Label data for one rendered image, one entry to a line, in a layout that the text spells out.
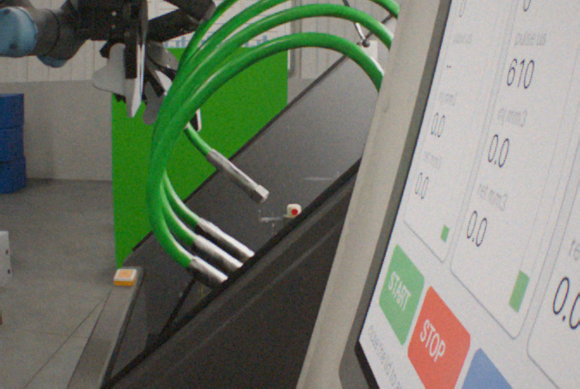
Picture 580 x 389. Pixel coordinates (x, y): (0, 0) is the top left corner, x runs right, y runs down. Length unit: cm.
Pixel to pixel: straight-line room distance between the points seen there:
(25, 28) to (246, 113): 314
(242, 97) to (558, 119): 394
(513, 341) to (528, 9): 13
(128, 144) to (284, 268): 365
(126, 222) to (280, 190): 308
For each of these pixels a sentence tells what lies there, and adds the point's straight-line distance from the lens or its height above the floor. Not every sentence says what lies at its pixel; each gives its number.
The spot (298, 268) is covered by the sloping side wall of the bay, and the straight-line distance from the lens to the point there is 60.
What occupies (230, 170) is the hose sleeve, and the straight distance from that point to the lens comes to 104.
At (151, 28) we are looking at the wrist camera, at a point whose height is 133.
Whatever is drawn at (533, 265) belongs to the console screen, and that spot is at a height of 124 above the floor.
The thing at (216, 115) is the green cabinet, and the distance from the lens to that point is 418.
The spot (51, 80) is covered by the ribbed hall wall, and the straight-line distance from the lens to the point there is 788.
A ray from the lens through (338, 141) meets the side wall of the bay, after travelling 125.
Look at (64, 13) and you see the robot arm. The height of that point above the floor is 136.
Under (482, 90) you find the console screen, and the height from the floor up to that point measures 129.
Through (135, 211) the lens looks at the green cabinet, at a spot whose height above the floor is 41.
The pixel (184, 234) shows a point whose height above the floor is 112.
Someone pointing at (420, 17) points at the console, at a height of 133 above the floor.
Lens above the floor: 130
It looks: 9 degrees down
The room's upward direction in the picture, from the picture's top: 1 degrees clockwise
